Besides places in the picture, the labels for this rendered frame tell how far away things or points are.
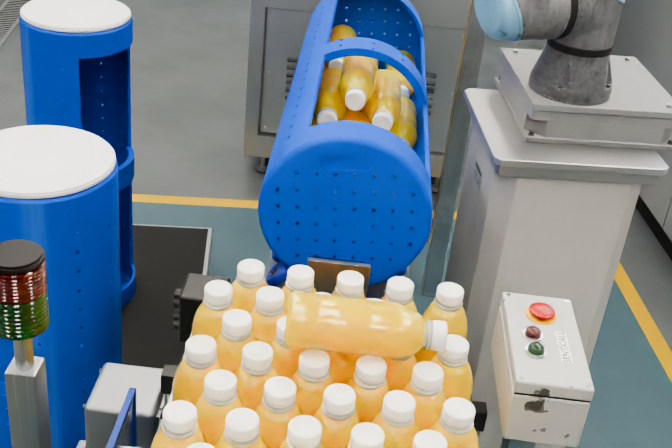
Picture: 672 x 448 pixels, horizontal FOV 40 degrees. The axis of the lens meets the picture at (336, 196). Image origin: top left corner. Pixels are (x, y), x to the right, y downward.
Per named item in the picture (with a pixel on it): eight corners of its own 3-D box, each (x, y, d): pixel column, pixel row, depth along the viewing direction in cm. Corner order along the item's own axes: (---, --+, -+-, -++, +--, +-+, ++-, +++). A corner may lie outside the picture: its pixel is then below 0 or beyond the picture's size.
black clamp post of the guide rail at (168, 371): (179, 407, 136) (180, 364, 132) (175, 421, 134) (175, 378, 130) (164, 405, 136) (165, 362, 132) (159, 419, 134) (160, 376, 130)
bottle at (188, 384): (167, 478, 124) (168, 370, 115) (175, 440, 130) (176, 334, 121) (220, 481, 124) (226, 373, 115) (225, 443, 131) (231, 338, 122)
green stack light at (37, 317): (57, 311, 111) (55, 277, 109) (39, 344, 106) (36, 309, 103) (4, 305, 111) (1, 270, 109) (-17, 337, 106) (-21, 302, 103)
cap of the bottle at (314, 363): (297, 358, 120) (298, 347, 119) (327, 358, 120) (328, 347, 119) (299, 378, 116) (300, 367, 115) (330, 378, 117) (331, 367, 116)
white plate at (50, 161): (146, 161, 172) (146, 167, 173) (57, 112, 187) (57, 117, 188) (14, 210, 153) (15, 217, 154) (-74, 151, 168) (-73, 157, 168)
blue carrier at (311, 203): (420, 94, 233) (427, -18, 220) (427, 294, 157) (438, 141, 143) (307, 90, 235) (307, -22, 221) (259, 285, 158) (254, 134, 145)
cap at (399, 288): (388, 301, 132) (390, 291, 132) (383, 286, 136) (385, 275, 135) (415, 301, 133) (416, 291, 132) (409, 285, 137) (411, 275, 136)
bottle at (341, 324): (283, 344, 114) (433, 361, 114) (290, 287, 116) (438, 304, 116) (284, 347, 121) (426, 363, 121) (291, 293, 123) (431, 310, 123)
